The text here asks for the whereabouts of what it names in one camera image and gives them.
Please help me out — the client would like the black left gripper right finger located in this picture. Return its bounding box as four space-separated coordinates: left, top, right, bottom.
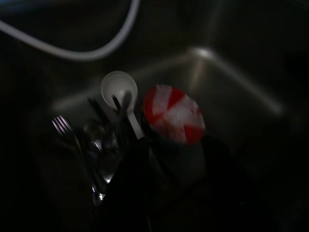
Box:
202 135 264 232

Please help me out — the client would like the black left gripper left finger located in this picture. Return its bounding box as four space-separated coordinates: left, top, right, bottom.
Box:
106 136 155 232

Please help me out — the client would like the red and white cup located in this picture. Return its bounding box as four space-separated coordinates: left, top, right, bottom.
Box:
142 84 207 187

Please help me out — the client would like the metal spoon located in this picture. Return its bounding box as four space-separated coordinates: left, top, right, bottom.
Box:
82 120 119 202

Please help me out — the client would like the black chopstick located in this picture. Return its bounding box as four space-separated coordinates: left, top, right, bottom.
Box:
111 94 124 115

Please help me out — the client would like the metal fork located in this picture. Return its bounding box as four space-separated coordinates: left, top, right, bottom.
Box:
51 115 84 156

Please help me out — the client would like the white plastic spoon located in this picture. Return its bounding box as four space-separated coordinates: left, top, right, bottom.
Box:
100 70 146 141

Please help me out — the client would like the stainless steel sink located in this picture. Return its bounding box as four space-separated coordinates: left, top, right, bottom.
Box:
0 0 309 232

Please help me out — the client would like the white hose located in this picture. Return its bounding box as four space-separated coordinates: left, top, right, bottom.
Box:
0 0 141 62

